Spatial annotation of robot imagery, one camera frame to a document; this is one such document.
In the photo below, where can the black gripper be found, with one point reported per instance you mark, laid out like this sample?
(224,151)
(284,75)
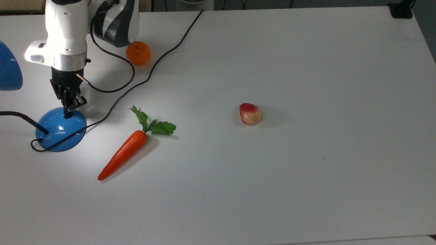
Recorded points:
(65,81)

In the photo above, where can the blue desk lamp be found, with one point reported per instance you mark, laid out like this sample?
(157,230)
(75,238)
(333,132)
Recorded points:
(59,136)

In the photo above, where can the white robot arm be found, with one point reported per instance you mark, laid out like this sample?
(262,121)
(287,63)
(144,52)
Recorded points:
(68,30)

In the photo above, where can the orange toy carrot green leaves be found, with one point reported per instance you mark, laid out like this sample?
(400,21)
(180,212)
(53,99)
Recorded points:
(126,151)

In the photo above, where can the orange fruit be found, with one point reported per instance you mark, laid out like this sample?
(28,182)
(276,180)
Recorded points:
(139,56)

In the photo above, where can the wooden desk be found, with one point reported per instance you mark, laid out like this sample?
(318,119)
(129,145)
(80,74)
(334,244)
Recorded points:
(20,5)

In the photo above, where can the red yellow toy strawberry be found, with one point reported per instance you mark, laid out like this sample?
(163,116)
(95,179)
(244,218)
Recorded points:
(250,114)

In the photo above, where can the black table clamp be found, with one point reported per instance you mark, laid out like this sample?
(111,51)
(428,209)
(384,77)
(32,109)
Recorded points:
(401,10)

